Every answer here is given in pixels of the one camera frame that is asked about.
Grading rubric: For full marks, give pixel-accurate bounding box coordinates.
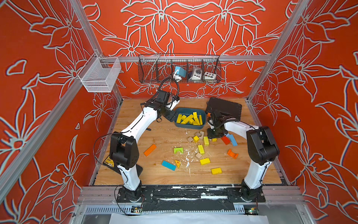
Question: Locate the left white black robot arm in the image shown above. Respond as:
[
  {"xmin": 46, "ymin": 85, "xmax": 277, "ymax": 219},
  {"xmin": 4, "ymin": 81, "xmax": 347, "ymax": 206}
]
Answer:
[{"xmin": 109, "ymin": 77, "xmax": 180, "ymax": 198}]

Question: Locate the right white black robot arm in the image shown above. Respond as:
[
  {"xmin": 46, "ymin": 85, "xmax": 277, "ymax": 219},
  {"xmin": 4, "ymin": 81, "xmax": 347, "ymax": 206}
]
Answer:
[{"xmin": 207, "ymin": 110, "xmax": 280, "ymax": 202}]

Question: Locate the yellow tilted block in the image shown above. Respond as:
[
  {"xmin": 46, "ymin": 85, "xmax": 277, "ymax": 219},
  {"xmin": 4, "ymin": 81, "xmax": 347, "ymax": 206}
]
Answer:
[{"xmin": 203, "ymin": 136, "xmax": 209, "ymax": 146}]

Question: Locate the natural wood block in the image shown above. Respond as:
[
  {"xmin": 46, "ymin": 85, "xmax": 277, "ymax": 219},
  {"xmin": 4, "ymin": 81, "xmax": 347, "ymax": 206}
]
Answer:
[{"xmin": 195, "ymin": 131, "xmax": 205, "ymax": 140}]

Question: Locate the light blue block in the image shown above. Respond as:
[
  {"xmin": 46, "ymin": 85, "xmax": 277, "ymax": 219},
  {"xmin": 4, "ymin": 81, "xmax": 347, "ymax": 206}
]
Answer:
[{"xmin": 226, "ymin": 134, "xmax": 238, "ymax": 147}]

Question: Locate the teal plastic bin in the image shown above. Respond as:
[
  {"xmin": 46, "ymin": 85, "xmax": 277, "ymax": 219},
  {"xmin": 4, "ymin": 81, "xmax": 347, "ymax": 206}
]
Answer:
[{"xmin": 174, "ymin": 107, "xmax": 206, "ymax": 130}]

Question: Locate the black plastic tool case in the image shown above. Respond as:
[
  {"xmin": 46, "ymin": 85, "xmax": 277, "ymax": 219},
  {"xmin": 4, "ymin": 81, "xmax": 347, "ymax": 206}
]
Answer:
[{"xmin": 205, "ymin": 97, "xmax": 242, "ymax": 121}]

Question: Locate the orange arch block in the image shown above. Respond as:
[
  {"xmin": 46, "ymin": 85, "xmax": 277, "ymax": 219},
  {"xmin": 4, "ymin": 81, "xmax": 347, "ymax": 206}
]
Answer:
[{"xmin": 227, "ymin": 149, "xmax": 239, "ymax": 159}]

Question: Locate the green arch block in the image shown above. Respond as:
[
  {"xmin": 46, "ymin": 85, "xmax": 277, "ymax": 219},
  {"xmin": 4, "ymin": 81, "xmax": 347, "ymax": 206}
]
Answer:
[{"xmin": 173, "ymin": 147, "xmax": 184, "ymax": 154}]

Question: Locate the blue white device in basket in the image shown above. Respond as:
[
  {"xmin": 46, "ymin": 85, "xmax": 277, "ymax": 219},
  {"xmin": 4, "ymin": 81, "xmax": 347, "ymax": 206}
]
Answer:
[{"xmin": 173, "ymin": 66, "xmax": 186, "ymax": 82}]

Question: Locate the orange flat block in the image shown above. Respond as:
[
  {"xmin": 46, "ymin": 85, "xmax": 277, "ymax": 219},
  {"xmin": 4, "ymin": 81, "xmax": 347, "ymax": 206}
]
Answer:
[{"xmin": 144, "ymin": 144, "xmax": 157, "ymax": 156}]

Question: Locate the grey white cube in basket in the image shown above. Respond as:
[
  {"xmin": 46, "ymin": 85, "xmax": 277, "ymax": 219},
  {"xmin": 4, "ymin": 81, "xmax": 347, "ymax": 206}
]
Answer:
[{"xmin": 189, "ymin": 67, "xmax": 202, "ymax": 81}]

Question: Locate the white dotted cube in basket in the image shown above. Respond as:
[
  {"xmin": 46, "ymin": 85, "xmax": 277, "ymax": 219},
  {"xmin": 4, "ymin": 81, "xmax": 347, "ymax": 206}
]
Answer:
[{"xmin": 204, "ymin": 72, "xmax": 216, "ymax": 82}]

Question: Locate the teal flat block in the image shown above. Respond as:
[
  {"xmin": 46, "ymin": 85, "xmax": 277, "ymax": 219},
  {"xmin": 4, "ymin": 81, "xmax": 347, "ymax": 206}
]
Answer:
[{"xmin": 161, "ymin": 161, "xmax": 177, "ymax": 171}]

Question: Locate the black flat pad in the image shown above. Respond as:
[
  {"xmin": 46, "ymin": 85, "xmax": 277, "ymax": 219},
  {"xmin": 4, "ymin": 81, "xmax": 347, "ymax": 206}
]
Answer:
[{"xmin": 103, "ymin": 156, "xmax": 143, "ymax": 176}]

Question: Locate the black wire wall basket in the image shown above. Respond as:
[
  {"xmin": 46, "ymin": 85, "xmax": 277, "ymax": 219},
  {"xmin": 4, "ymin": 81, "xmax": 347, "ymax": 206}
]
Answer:
[{"xmin": 138, "ymin": 53, "xmax": 222, "ymax": 84}]

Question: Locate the clear acrylic wall box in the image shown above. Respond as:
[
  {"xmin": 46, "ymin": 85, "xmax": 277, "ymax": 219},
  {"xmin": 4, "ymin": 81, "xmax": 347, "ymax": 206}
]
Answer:
[{"xmin": 78, "ymin": 58, "xmax": 122, "ymax": 93}]

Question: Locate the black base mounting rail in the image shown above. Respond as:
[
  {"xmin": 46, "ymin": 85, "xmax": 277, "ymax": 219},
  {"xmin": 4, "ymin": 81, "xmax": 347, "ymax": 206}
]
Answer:
[{"xmin": 114, "ymin": 185, "xmax": 266, "ymax": 214}]

